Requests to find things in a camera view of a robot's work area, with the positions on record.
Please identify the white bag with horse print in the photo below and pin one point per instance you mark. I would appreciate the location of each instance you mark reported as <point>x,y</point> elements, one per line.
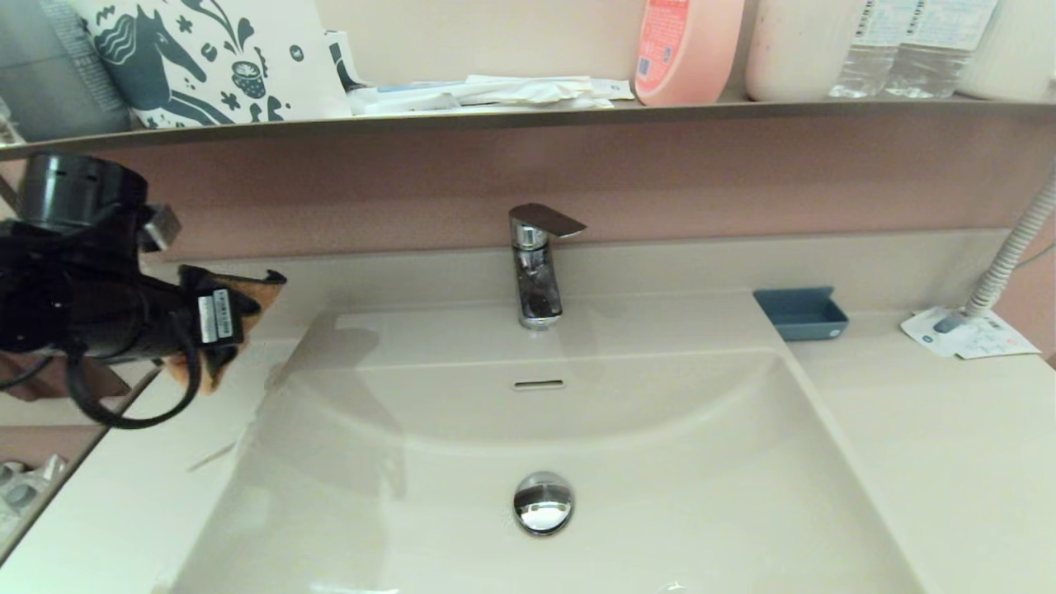
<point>213,58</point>

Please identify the plastic wrapped bottle pack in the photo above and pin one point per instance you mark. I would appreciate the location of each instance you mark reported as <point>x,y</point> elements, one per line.
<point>25,495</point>

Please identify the pink plastic bottle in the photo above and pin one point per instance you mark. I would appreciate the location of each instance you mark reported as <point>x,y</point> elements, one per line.
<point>687,49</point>

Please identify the chrome sink drain stopper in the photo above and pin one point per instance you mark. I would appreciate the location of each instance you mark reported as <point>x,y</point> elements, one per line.
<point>543,503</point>

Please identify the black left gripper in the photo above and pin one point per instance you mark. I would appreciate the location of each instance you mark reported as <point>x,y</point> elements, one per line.
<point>216,318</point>

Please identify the small clear labelled water bottle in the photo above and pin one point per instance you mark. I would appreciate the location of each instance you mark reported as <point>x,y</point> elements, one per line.
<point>865,58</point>
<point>940,58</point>

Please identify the white ceramic sink basin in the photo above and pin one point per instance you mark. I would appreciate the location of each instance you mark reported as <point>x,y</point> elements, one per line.
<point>660,495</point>

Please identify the chrome lever faucet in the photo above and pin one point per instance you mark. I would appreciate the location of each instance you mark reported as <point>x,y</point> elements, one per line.
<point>538,280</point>

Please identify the plain white round container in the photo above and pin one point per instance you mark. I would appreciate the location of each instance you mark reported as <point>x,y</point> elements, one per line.
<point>794,49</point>

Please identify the orange and grey cleaning cloth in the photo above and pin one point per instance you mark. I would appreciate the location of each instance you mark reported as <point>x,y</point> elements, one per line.
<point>264,301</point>

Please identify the white sachet with blue stripe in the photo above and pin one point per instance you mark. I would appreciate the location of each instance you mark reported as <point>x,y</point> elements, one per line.
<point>403,97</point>

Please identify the brown wall shelf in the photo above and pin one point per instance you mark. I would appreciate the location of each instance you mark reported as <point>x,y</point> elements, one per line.
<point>495,117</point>

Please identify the blue plastic soap dish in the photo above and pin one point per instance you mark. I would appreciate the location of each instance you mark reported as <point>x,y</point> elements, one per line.
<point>803,318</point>

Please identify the small white sachet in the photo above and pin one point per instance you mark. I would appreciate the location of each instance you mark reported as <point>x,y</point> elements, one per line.
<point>614,88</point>

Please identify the small grey wrist camera box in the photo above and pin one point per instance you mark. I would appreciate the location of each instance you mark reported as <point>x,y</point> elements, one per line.
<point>162,228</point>

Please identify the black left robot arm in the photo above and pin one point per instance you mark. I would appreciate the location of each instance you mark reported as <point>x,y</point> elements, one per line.
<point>82,289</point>

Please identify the white box with dark print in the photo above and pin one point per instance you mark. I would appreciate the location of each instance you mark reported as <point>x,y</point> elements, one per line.
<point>345,62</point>

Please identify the crumpled white plastic packet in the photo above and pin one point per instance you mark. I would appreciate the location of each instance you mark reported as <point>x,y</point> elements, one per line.
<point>535,91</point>

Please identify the white ribbed container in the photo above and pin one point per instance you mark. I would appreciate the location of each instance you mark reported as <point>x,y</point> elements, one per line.
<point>1019,49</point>

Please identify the white printed paper leaflet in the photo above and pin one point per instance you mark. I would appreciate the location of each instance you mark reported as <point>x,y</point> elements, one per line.
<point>1006,340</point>
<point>928,334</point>

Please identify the grey container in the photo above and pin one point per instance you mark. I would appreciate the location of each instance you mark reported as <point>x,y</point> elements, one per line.
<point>48,74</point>

